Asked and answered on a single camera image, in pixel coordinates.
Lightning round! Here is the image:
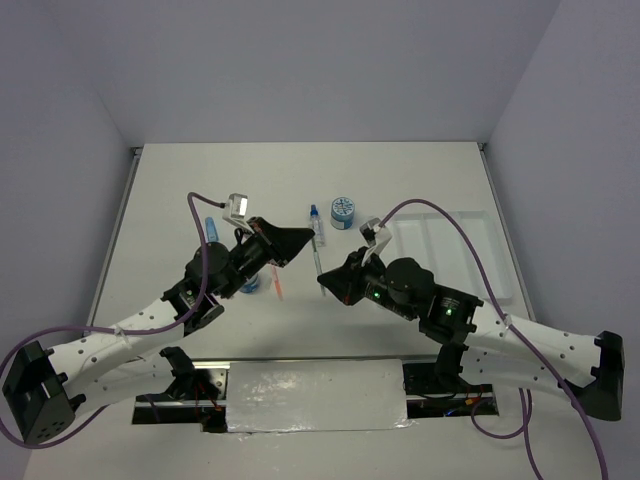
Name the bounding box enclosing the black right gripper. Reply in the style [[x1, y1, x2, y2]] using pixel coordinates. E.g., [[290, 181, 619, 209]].
[[317, 244, 417, 319]]

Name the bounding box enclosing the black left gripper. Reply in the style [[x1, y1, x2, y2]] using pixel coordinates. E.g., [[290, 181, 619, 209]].
[[219, 217, 315, 300]]

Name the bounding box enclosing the green highlighter pen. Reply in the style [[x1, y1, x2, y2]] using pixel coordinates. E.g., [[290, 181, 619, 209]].
[[311, 236, 326, 297]]

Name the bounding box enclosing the orange highlighter pen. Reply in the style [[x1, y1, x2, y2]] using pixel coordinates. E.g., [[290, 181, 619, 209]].
[[270, 265, 284, 301]]

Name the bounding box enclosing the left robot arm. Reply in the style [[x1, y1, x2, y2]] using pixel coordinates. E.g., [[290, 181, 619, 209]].
[[1, 217, 314, 449]]

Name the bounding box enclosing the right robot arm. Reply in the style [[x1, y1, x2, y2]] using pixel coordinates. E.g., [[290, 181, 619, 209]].
[[317, 249, 624, 421]]

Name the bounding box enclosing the clear blue spray bottle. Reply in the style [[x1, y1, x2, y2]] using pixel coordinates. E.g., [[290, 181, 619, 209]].
[[310, 204, 326, 247]]

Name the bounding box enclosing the blue paint jar near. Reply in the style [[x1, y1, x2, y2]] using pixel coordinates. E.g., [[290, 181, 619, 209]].
[[239, 273, 260, 294]]

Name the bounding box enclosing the blue paint jar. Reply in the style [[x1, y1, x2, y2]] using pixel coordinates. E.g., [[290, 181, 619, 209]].
[[239, 273, 260, 294], [330, 196, 356, 230]]

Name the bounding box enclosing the blue paint jar far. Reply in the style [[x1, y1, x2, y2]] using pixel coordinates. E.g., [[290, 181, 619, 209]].
[[330, 196, 356, 230]]

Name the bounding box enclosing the blue highlighter cap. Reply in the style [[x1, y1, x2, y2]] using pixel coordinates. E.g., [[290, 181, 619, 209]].
[[204, 217, 219, 243]]

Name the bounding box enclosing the clear plastic organizer tray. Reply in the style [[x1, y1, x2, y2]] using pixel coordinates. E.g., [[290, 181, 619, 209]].
[[383, 211, 513, 305]]

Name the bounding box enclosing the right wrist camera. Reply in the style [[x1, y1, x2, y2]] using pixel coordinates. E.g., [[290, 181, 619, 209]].
[[359, 217, 392, 265]]

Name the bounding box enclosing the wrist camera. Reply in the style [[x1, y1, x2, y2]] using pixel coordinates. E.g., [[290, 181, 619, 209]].
[[223, 193, 248, 224], [359, 217, 392, 265]]

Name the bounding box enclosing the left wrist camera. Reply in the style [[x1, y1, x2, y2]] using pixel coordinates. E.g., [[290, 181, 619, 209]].
[[223, 193, 248, 224]]

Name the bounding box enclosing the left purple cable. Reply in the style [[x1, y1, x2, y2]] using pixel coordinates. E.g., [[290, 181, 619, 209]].
[[0, 192, 226, 447]]

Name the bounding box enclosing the purple cable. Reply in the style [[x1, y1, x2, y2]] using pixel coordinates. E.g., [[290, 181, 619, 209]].
[[379, 199, 609, 480], [0, 192, 226, 447]]

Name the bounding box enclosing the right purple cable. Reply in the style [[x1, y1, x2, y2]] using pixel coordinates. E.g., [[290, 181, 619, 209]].
[[379, 199, 609, 480]]

